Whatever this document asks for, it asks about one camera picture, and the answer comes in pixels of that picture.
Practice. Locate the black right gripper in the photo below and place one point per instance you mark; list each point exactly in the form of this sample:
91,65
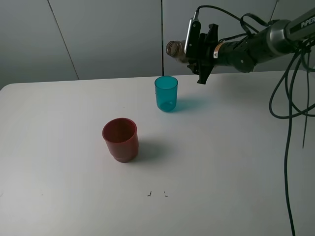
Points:
211,53

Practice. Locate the smoky translucent plastic bottle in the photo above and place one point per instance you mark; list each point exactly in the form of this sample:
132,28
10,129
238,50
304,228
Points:
176,50

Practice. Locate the teal translucent plastic cup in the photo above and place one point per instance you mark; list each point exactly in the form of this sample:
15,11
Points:
166,88

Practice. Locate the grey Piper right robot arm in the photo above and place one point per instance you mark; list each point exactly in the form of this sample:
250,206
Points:
279,37

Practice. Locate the red plastic cup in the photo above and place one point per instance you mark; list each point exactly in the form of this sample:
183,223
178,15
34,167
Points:
121,138

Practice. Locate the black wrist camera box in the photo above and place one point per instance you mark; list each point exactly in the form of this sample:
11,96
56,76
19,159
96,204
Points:
192,38

